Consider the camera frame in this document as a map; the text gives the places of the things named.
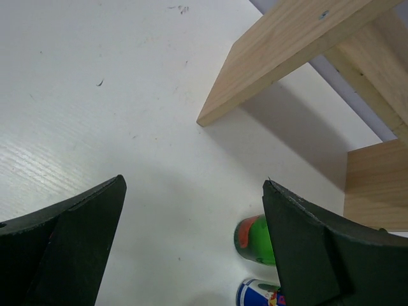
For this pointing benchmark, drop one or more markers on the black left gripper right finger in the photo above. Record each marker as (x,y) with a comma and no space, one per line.
(325,259)

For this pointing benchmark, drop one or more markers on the blue silver energy can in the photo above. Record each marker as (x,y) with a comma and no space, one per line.
(255,292)

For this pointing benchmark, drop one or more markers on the green glass bottle front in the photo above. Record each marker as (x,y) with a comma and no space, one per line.
(252,240)

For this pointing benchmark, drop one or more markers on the wooden shelf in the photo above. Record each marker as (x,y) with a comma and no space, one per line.
(367,43)

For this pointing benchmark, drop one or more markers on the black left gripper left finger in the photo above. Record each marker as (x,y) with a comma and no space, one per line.
(57,255)

